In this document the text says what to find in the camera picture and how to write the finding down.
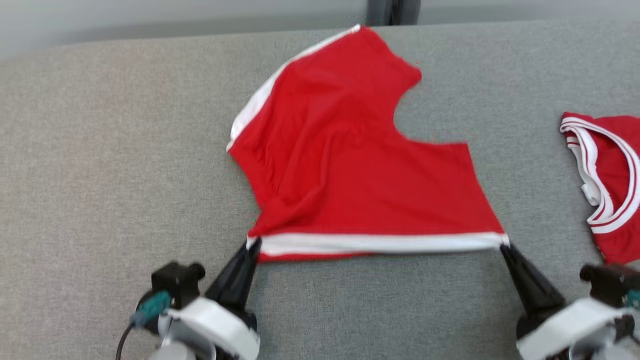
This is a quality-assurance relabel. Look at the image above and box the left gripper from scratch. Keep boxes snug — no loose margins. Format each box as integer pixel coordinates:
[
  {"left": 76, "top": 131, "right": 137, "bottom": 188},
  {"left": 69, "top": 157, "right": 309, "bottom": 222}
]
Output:
[{"left": 157, "top": 238, "right": 262, "bottom": 360}]

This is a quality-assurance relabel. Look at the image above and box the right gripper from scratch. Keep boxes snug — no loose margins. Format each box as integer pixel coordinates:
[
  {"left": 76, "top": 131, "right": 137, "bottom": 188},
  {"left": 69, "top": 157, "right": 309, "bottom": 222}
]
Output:
[{"left": 499, "top": 243, "right": 637, "bottom": 360}]

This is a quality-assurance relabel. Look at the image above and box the red basketball jersey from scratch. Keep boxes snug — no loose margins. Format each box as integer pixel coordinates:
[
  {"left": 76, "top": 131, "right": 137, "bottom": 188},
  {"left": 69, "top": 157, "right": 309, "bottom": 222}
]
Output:
[{"left": 558, "top": 111, "right": 640, "bottom": 267}]

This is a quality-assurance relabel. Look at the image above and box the red shorts white trim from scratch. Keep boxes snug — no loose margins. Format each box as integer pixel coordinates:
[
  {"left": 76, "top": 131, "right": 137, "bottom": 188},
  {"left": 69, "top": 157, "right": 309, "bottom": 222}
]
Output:
[{"left": 225, "top": 23, "right": 511, "bottom": 264}]

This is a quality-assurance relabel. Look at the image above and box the grey fabric sofa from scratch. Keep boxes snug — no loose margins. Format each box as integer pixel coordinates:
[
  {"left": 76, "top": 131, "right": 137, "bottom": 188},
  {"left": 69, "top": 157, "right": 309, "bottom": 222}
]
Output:
[{"left": 0, "top": 20, "right": 640, "bottom": 360}]

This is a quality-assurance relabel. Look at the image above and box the left teal cable connector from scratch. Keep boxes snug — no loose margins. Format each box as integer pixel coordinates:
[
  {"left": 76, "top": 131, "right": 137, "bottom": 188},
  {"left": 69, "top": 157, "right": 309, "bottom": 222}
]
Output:
[{"left": 130, "top": 289, "right": 174, "bottom": 329}]

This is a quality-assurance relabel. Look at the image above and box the thin black cable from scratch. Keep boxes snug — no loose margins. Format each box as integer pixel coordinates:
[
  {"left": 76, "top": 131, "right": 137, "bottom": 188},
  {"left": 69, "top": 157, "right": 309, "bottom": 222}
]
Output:
[{"left": 115, "top": 322, "right": 137, "bottom": 360}]

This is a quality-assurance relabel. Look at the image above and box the grey round post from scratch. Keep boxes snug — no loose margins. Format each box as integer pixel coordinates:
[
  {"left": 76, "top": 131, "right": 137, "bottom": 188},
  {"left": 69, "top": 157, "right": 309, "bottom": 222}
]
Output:
[
  {"left": 366, "top": 0, "right": 393, "bottom": 27},
  {"left": 399, "top": 0, "right": 422, "bottom": 26}
]

